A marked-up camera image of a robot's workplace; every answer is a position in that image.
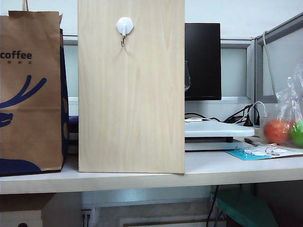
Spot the green chair seat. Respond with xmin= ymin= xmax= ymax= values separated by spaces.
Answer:
xmin=210 ymin=188 xmax=279 ymax=227

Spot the grey partition with frosted panels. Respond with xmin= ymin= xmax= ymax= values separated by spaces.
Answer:
xmin=62 ymin=35 xmax=256 ymax=102

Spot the brown luckin coffee paper bag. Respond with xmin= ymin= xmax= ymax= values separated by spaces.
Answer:
xmin=0 ymin=0 xmax=70 ymax=177

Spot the black cable under table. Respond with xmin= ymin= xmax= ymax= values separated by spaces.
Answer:
xmin=205 ymin=185 xmax=220 ymax=227

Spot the white adhesive hook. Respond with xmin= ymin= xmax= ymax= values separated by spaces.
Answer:
xmin=116 ymin=17 xmax=135 ymax=47

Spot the green ball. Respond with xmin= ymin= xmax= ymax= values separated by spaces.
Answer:
xmin=290 ymin=119 xmax=303 ymax=148

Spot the black computer monitor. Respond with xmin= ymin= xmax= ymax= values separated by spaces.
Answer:
xmin=184 ymin=23 xmax=223 ymax=101

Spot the orange ball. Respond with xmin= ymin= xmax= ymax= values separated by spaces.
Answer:
xmin=263 ymin=118 xmax=291 ymax=145

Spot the clear plastic bag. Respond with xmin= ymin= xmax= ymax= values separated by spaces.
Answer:
xmin=259 ymin=63 xmax=303 ymax=148

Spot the white charger cable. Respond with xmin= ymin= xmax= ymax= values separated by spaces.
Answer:
xmin=252 ymin=101 xmax=267 ymax=119

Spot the white flat tray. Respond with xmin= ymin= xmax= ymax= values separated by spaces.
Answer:
xmin=184 ymin=120 xmax=256 ymax=151

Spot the brown cardboard box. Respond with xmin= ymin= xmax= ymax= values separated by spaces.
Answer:
xmin=0 ymin=192 xmax=82 ymax=227

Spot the light wooden board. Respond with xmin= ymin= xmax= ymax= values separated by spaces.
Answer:
xmin=77 ymin=0 xmax=186 ymax=176

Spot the white hanging cable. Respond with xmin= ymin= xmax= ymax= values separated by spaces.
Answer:
xmin=262 ymin=30 xmax=278 ymax=98

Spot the black cable bundle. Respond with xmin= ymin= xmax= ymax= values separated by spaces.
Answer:
xmin=184 ymin=104 xmax=261 ymax=126

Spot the blue blister card of hooks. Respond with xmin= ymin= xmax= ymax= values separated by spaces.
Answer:
xmin=224 ymin=144 xmax=303 ymax=162

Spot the black handled screwdriver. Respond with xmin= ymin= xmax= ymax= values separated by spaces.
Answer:
xmin=243 ymin=138 xmax=261 ymax=146

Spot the grey office partition panel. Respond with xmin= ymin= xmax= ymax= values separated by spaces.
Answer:
xmin=254 ymin=11 xmax=303 ymax=104

